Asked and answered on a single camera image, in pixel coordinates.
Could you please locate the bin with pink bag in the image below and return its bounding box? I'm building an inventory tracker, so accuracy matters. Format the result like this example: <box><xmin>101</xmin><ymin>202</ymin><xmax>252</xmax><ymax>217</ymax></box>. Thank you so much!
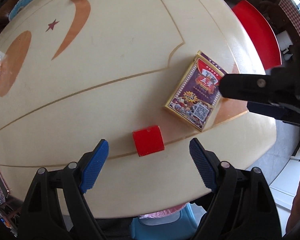
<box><xmin>139</xmin><ymin>202</ymin><xmax>190</xmax><ymax>220</ymax></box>

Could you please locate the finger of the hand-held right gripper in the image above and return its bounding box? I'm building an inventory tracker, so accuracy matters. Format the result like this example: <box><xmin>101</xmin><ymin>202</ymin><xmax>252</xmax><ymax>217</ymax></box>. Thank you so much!
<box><xmin>219</xmin><ymin>73</ymin><xmax>272</xmax><ymax>103</ymax></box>
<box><xmin>247</xmin><ymin>101</ymin><xmax>291</xmax><ymax>121</ymax></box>

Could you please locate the red cube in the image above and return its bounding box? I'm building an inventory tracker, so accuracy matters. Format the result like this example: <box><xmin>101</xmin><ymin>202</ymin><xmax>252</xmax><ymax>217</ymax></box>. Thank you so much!
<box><xmin>132</xmin><ymin>125</ymin><xmax>165</xmax><ymax>157</ymax></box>

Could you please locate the purple playing card box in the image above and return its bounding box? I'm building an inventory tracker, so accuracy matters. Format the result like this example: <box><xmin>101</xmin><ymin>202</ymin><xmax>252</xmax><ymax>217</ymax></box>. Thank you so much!
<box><xmin>164</xmin><ymin>51</ymin><xmax>228</xmax><ymax>132</ymax></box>

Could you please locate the light blue plastic stool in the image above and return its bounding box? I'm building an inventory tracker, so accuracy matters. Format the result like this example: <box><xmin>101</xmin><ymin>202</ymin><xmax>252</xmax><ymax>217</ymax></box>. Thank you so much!
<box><xmin>130</xmin><ymin>204</ymin><xmax>198</xmax><ymax>240</ymax></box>

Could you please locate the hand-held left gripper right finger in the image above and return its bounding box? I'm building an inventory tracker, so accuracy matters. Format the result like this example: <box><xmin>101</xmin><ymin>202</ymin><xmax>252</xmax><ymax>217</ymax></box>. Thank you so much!
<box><xmin>189</xmin><ymin>138</ymin><xmax>283</xmax><ymax>240</ymax></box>

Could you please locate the red plastic stool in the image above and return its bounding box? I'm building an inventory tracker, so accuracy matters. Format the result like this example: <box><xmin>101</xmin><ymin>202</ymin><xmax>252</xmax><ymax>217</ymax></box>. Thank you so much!
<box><xmin>231</xmin><ymin>0</ymin><xmax>283</xmax><ymax>70</ymax></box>

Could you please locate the checkered cloth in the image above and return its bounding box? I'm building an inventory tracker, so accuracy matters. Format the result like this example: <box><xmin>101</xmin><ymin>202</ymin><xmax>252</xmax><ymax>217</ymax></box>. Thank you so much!
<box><xmin>279</xmin><ymin>0</ymin><xmax>300</xmax><ymax>43</ymax></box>

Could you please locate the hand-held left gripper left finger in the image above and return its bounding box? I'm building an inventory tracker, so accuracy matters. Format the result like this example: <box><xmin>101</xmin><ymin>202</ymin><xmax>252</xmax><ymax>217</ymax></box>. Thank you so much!
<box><xmin>17</xmin><ymin>139</ymin><xmax>109</xmax><ymax>240</ymax></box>

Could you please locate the beige wooden table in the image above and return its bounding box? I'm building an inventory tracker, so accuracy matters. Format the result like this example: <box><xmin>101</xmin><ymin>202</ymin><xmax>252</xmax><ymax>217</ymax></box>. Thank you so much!
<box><xmin>0</xmin><ymin>0</ymin><xmax>278</xmax><ymax>218</ymax></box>

